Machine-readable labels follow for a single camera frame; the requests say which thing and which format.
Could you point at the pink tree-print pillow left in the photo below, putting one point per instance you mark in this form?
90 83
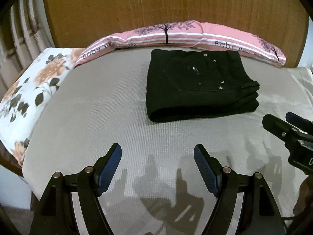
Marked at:
145 36

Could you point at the cream satin bedsheet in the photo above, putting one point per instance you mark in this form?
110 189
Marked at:
303 77

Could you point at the wooden headboard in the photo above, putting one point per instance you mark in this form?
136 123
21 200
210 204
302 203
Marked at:
78 23

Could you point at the grey bed mat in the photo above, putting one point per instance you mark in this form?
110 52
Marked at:
157 187

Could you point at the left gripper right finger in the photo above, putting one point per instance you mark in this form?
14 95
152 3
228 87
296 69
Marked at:
223 183

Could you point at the beige curtain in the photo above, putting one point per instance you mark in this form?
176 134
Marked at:
25 33

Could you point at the pink Baby-print pillow right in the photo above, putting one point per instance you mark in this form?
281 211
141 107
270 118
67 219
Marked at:
221 37

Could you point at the white floral pillow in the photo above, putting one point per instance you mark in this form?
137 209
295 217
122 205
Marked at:
26 99

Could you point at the person's right hand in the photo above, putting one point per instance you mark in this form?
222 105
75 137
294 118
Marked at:
305 196

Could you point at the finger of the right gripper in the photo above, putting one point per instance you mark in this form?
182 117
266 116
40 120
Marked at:
301 123
278 128

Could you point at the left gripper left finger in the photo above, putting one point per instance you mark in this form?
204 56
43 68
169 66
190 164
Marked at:
92 182

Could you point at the black pants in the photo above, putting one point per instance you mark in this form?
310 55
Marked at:
186 85

